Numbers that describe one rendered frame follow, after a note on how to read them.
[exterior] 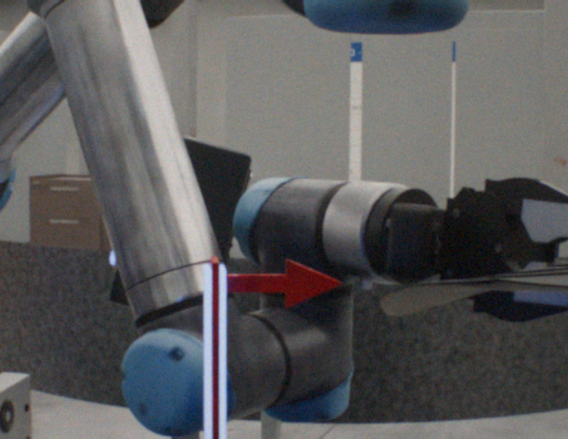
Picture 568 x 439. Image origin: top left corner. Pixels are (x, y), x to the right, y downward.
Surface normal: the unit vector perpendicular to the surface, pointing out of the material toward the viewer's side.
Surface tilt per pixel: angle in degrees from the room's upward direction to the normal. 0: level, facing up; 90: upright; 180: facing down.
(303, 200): 53
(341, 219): 72
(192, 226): 67
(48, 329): 90
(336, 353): 86
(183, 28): 90
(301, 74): 90
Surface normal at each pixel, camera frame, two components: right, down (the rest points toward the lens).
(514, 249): 0.68, 0.07
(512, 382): 0.26, 0.09
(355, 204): -0.58, -0.55
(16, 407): 0.99, 0.03
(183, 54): -0.36, 0.08
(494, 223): -0.73, -0.05
